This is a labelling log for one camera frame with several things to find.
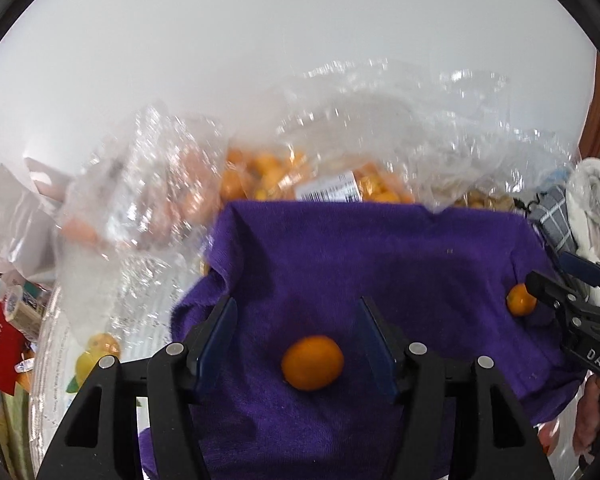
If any pile of brown longans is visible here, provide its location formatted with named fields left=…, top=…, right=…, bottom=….
left=454, top=189, right=520, bottom=214

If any fruit print tablecloth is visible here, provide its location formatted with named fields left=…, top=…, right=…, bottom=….
left=0, top=240, right=600, bottom=480

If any white barcode label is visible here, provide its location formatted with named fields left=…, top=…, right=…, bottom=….
left=295, top=171, right=363, bottom=203

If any small white green box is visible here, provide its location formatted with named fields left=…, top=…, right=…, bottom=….
left=0, top=280, right=48, bottom=342

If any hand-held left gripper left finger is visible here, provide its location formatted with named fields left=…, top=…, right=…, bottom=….
left=36, top=296, right=239, bottom=480

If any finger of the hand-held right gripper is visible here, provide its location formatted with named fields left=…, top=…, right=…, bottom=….
left=524, top=270, right=588, bottom=322
left=557, top=251, right=600, bottom=311

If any white striped towel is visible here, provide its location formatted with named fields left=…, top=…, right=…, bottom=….
left=565, top=158, right=600, bottom=311

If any crumpled clear plastic bag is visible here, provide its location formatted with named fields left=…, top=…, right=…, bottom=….
left=55, top=105, right=236, bottom=341

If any orange mandarin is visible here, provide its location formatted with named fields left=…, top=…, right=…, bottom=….
left=506, top=283, right=538, bottom=317
left=281, top=336, right=345, bottom=392

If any person's right hand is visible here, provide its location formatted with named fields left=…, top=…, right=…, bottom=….
left=573, top=374, right=600, bottom=458

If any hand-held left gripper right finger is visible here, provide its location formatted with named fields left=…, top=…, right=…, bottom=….
left=357, top=296, right=556, bottom=480

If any grey checked cloth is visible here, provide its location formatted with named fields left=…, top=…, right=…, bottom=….
left=527, top=185, right=581, bottom=263

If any large clear plastic bag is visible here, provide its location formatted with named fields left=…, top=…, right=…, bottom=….
left=215, top=60, right=581, bottom=213

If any white paper bag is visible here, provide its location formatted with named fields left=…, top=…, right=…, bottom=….
left=0, top=157, right=76, bottom=283

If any purple towel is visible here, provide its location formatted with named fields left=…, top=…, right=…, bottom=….
left=137, top=199, right=588, bottom=480

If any pile of small kumquats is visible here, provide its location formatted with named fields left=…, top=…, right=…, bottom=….
left=220, top=147, right=416, bottom=206

